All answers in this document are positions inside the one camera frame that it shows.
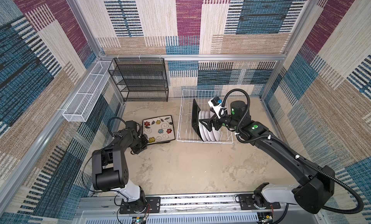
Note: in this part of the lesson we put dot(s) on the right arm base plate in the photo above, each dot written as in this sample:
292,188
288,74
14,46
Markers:
255,202

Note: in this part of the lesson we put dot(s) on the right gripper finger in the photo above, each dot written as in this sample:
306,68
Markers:
209,120
205,128

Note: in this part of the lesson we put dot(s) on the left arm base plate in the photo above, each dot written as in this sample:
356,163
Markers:
141,206

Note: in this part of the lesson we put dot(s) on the aluminium mounting rail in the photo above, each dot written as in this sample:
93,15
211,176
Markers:
209,208

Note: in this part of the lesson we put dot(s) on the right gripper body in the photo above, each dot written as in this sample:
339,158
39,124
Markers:
225,120

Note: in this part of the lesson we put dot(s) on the white wire wall basket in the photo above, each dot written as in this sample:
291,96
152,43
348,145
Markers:
84,101

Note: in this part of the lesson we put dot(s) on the black square plate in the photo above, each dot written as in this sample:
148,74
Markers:
171,141
195,118

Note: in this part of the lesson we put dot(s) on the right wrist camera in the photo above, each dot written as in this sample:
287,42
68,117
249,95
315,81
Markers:
218,107

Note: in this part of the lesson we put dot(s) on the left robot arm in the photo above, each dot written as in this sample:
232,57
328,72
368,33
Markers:
110,169

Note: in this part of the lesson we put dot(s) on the floral square plate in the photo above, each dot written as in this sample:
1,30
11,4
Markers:
159,129

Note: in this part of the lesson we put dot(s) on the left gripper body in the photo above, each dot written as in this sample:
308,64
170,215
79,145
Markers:
141,143

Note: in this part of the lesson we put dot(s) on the white wire dish rack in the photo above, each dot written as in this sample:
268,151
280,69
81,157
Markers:
185,132

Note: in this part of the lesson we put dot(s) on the white round plate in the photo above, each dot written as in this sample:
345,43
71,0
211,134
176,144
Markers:
203,136
206,115
214,135

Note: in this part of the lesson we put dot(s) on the black mesh shelf rack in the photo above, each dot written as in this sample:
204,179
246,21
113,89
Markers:
140,79

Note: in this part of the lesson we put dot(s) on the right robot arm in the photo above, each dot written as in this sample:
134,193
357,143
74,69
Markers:
314,186

